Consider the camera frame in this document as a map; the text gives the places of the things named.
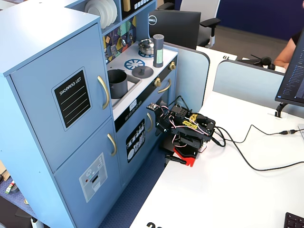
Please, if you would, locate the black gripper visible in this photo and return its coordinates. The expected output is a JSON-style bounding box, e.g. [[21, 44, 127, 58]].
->
[[154, 104, 191, 136]]

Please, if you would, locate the gray salt shaker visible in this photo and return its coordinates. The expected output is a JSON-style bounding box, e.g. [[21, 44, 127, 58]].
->
[[152, 34, 165, 68]]

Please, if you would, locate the red robot base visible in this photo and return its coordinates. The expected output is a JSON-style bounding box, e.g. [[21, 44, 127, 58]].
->
[[173, 146, 198, 168]]

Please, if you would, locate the black table clamp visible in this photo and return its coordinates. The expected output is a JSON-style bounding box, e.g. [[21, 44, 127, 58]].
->
[[164, 153, 187, 166]]

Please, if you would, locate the light blue desk partition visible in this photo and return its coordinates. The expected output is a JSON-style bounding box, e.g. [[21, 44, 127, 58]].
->
[[163, 42, 211, 112], [212, 59, 304, 119]]

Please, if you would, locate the gray pot lid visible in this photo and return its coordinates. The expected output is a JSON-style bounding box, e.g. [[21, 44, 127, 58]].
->
[[132, 66, 154, 78]]

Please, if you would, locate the gray pot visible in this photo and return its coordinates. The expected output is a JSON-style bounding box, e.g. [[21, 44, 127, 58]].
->
[[107, 68, 129, 99]]

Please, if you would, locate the steel pot with lid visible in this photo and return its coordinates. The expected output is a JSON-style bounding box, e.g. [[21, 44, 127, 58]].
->
[[138, 38, 155, 55]]

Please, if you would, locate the black Dell monitor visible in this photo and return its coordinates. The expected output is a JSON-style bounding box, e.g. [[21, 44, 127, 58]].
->
[[148, 9, 201, 50]]

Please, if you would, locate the black monitor stand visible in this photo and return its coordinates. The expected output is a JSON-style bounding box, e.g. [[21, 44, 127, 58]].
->
[[275, 102, 288, 118]]

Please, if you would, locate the gray office chair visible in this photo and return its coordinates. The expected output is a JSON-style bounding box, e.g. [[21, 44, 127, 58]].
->
[[179, 0, 221, 48]]

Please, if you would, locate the black desk headset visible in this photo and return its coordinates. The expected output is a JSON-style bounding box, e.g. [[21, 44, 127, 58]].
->
[[237, 54, 276, 71]]

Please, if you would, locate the white plate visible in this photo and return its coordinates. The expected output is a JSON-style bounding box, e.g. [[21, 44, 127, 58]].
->
[[108, 0, 118, 22], [99, 0, 114, 26], [84, 0, 106, 28]]

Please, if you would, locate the blue toy kitchen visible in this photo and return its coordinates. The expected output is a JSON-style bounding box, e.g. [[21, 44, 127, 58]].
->
[[0, 0, 179, 228]]

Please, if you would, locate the black monitor showing code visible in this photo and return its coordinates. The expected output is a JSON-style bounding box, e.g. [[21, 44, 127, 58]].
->
[[275, 28, 304, 106]]

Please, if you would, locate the person in black shirt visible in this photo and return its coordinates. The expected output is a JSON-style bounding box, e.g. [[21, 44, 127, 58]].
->
[[273, 30, 304, 68]]

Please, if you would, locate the black keyboard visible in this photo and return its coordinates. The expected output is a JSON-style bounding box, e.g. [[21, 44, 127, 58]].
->
[[284, 212, 304, 228]]

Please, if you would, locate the gold dishwasher handle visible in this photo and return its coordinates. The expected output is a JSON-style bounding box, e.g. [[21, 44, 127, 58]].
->
[[146, 112, 154, 133]]

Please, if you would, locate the gold oven handle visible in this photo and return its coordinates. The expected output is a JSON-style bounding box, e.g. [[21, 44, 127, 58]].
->
[[158, 78, 172, 94]]

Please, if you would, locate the gold freezer handle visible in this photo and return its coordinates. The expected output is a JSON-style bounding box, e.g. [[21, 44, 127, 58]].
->
[[107, 133, 117, 157]]

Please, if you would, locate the gold fridge handle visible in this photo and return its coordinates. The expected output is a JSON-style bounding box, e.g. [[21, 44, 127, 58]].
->
[[97, 75, 110, 110]]

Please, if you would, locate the black power cable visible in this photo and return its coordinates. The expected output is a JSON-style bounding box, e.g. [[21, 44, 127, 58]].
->
[[213, 127, 304, 171]]

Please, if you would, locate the black USB cable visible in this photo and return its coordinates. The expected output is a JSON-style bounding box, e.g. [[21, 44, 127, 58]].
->
[[213, 124, 300, 148]]

